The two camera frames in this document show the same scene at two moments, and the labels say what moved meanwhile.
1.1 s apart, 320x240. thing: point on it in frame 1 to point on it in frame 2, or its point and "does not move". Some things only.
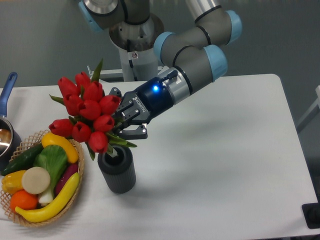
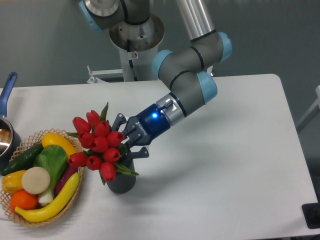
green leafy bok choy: (54, 158) does not move
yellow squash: (71, 151) does not move
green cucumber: (24, 162) does not move
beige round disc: (36, 180) does not move
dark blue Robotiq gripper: (150, 100) to (140, 129)
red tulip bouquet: (90, 112) to (100, 145)
